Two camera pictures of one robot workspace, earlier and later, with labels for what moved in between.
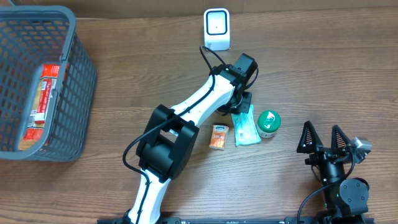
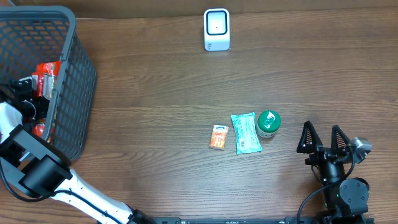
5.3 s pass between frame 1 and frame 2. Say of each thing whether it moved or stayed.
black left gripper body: moved
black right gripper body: stayed
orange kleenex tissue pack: stayed
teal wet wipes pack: moved
